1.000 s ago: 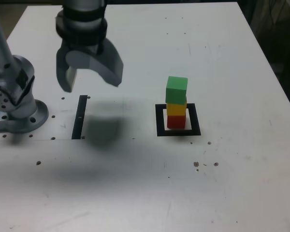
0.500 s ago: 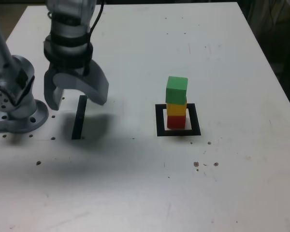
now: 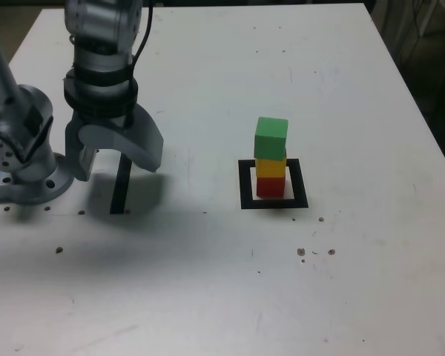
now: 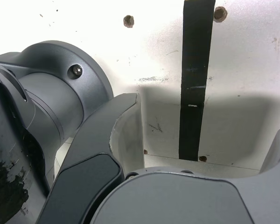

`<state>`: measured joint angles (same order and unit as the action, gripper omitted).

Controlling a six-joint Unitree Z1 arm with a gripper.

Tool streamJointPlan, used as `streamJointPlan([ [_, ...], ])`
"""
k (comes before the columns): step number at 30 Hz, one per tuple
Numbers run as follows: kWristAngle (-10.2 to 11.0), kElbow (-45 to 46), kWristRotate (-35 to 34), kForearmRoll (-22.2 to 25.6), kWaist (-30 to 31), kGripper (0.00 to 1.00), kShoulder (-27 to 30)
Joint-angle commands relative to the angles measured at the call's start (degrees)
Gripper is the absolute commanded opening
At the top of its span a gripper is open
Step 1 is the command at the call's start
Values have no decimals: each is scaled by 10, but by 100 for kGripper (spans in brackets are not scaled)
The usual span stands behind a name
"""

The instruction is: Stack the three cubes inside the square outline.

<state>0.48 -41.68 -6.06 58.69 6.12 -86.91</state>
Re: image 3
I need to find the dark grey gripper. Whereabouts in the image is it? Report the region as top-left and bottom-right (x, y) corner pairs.
(64, 102), (165, 183)

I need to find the green cube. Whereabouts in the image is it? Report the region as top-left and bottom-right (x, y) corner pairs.
(253, 116), (289, 162)

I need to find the yellow cube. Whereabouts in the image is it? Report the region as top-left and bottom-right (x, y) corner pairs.
(255, 150), (287, 179)

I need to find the red cube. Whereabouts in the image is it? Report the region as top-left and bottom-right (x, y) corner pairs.
(256, 175), (286, 198)

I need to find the black tape square outline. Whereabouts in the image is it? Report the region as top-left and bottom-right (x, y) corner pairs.
(237, 158), (309, 211)

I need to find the black tape strip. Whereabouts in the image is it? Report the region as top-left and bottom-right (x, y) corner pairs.
(109, 153), (134, 215)

